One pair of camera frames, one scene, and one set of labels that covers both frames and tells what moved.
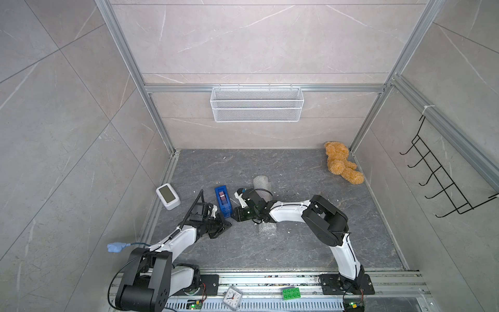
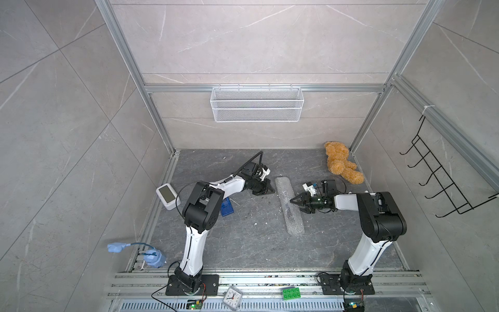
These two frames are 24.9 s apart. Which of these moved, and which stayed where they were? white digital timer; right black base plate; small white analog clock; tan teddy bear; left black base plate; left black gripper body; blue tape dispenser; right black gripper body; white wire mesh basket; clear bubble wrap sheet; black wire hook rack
Moved: left black gripper body; clear bubble wrap sheet; right black gripper body
Stayed: white digital timer; small white analog clock; tan teddy bear; white wire mesh basket; right black base plate; left black base plate; blue tape dispenser; black wire hook rack
